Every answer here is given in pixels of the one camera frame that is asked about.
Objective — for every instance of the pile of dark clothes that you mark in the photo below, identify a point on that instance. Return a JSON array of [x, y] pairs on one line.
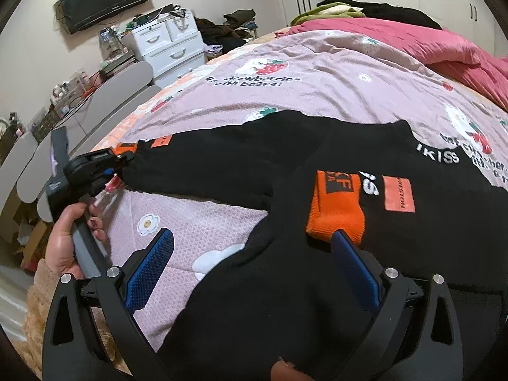
[[222, 33]]

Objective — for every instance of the grey bed footboard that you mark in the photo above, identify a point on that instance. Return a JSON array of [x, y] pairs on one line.
[[119, 87]]

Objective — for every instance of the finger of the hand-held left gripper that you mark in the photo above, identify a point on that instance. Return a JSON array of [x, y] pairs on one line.
[[120, 159]]

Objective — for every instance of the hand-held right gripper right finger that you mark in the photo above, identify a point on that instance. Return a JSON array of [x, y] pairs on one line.
[[357, 270]]

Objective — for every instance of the green blanket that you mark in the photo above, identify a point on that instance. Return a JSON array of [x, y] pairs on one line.
[[313, 16]]

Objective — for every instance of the white drawer cabinet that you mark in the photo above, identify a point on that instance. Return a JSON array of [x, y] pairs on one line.
[[174, 51]]

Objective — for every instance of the person's left hand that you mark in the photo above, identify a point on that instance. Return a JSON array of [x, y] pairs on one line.
[[59, 246]]

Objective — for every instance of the cardboard box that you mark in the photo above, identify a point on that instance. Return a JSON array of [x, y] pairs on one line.
[[35, 234]]

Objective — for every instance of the person's right hand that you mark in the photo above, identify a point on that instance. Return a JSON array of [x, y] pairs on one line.
[[287, 371]]

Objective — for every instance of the black set-top box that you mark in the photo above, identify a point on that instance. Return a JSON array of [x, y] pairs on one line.
[[117, 67]]

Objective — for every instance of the cream cloth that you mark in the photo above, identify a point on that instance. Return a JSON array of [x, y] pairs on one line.
[[335, 7]]

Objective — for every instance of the black sweater with orange cuffs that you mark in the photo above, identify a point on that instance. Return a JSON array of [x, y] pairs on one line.
[[278, 158]]

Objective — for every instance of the cluttered desk items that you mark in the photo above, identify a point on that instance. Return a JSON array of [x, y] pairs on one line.
[[67, 95]]

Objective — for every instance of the pink strawberry printed bedsheet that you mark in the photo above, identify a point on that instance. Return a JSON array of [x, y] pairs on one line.
[[317, 83]]

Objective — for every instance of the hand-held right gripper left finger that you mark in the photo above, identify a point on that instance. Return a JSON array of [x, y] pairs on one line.
[[151, 270]]

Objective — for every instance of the pink quilt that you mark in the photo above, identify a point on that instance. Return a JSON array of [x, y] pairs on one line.
[[416, 43]]

